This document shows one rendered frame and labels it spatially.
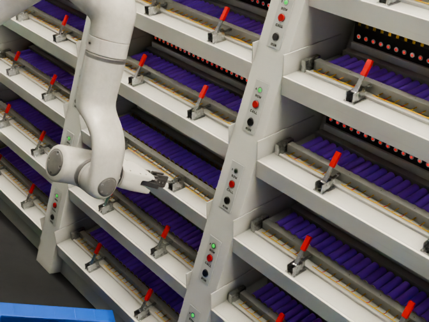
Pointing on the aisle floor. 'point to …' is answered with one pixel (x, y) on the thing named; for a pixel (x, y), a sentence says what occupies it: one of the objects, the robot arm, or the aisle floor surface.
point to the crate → (52, 314)
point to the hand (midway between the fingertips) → (158, 179)
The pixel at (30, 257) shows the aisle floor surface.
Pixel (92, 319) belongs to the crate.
